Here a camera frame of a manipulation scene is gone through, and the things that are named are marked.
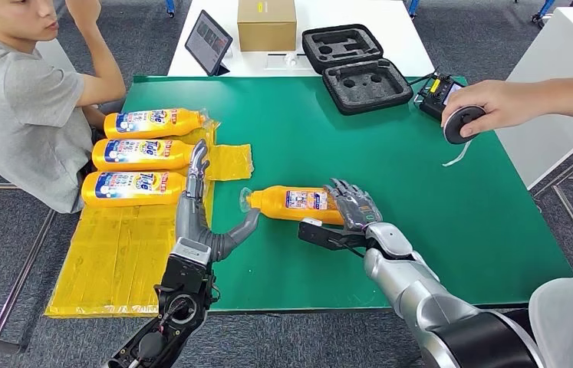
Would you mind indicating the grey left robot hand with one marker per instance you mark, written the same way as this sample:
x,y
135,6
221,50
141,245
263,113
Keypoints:
x,y
192,223

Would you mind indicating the person's hand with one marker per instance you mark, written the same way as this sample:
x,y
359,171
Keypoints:
x,y
504,104

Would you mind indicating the person's right hand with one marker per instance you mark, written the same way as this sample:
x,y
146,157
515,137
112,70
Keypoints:
x,y
83,7

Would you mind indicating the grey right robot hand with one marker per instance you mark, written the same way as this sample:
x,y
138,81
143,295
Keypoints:
x,y
354,208

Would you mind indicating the white black handheld controller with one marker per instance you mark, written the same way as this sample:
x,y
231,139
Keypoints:
x,y
456,124

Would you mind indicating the orange detergent bottle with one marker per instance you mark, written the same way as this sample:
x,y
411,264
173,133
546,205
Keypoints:
x,y
187,122
128,155
118,190
271,203

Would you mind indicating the person's right forearm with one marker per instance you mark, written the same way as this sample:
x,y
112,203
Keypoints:
x,y
105,66

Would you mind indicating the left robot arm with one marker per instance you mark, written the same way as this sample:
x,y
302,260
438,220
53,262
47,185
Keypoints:
x,y
164,330

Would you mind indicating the black remote controller with screen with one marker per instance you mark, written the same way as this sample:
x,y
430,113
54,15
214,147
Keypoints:
x,y
431,99

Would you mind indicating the yellow plastic wrapped flat package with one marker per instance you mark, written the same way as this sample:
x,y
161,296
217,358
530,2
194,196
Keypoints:
x,y
113,264

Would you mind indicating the open black foam case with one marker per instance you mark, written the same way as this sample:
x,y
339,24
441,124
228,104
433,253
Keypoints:
x,y
366,86

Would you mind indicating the black tablet on stand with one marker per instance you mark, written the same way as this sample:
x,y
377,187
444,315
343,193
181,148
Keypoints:
x,y
208,39

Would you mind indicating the small white round object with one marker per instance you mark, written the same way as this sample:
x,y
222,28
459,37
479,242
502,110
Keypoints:
x,y
291,59

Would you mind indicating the cardboard box yellow label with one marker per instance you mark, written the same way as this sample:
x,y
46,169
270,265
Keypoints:
x,y
267,29

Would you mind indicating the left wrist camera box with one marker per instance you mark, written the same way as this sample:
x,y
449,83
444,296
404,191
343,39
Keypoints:
x,y
187,264

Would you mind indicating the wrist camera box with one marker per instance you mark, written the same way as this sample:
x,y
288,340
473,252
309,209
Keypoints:
x,y
316,233
187,264

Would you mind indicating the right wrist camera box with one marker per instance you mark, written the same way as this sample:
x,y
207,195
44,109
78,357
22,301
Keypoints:
x,y
316,233

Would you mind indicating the blue metal frame leg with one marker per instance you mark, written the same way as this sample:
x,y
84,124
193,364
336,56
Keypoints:
x,y
545,10
170,7
414,7

